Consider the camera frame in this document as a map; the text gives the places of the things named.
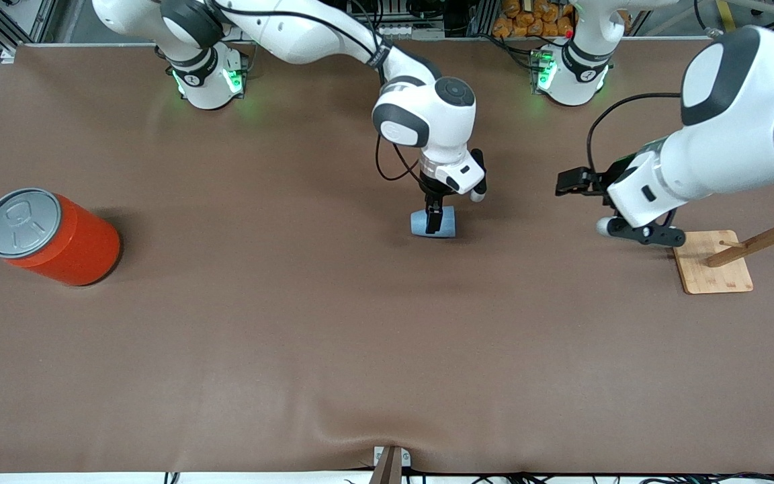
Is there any orange lumpy objects pile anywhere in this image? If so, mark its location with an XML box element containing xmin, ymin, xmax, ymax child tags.
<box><xmin>492</xmin><ymin>0</ymin><xmax>576</xmax><ymax>38</ymax></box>

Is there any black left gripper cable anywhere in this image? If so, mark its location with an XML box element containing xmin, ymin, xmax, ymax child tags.
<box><xmin>587</xmin><ymin>92</ymin><xmax>685</xmax><ymax>177</ymax></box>

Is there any white connector strip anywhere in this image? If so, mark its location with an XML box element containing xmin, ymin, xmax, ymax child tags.
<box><xmin>387</xmin><ymin>24</ymin><xmax>446</xmax><ymax>40</ymax></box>

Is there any brown table cover mat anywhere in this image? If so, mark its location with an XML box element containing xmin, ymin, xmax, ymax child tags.
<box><xmin>0</xmin><ymin>39</ymin><xmax>774</xmax><ymax>475</ymax></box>

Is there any wooden cup rack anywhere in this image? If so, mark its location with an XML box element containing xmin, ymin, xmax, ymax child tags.
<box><xmin>671</xmin><ymin>185</ymin><xmax>774</xmax><ymax>295</ymax></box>

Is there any orange can with grey lid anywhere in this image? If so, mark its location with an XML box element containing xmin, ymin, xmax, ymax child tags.
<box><xmin>0</xmin><ymin>188</ymin><xmax>122</xmax><ymax>287</ymax></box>

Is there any light blue plastic cup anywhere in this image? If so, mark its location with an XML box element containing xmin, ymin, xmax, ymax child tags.
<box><xmin>411</xmin><ymin>205</ymin><xmax>458</xmax><ymax>238</ymax></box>

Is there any grey metal clamp bracket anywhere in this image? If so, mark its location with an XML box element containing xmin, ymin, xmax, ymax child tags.
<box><xmin>370</xmin><ymin>445</ymin><xmax>412</xmax><ymax>484</ymax></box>

